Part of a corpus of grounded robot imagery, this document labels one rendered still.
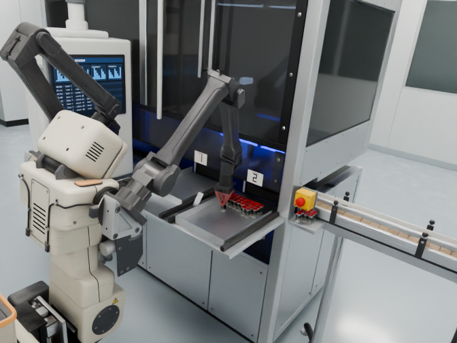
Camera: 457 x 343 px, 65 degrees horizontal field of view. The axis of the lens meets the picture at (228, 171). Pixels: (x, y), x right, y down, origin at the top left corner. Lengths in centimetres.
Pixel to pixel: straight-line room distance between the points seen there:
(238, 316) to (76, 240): 121
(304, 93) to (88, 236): 94
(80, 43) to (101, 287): 114
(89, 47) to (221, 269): 131
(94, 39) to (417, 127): 502
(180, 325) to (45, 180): 147
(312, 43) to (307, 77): 12
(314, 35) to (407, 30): 467
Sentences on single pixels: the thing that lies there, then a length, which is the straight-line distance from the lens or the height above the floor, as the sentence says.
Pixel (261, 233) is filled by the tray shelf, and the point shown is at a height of 88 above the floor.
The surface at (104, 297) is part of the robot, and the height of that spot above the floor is 82.
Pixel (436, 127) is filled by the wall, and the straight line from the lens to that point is 606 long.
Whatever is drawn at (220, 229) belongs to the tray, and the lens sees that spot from 150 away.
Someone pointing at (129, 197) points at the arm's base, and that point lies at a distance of 99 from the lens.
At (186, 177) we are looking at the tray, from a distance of 197.
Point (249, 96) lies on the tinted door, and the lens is 163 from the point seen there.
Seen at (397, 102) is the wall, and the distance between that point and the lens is 612.
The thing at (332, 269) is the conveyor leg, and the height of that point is 64.
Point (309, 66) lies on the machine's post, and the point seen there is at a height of 154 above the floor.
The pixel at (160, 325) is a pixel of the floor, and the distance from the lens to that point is 234.
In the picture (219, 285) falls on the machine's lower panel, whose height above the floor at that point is 32.
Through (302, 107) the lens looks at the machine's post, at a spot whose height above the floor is 138.
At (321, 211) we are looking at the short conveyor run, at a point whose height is 92.
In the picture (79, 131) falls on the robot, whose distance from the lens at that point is 106.
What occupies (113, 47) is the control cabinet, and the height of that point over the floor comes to 151.
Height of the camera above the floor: 166
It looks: 22 degrees down
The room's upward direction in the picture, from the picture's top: 5 degrees clockwise
